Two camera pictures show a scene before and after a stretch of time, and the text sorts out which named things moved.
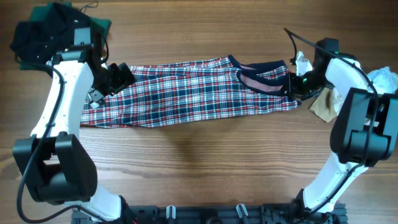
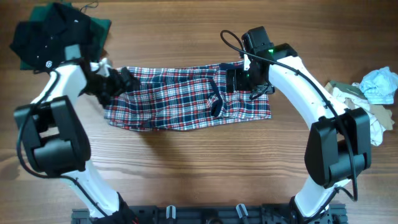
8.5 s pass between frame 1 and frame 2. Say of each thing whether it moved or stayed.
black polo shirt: stayed
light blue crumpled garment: stayed
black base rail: stayed
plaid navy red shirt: moved
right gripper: moved
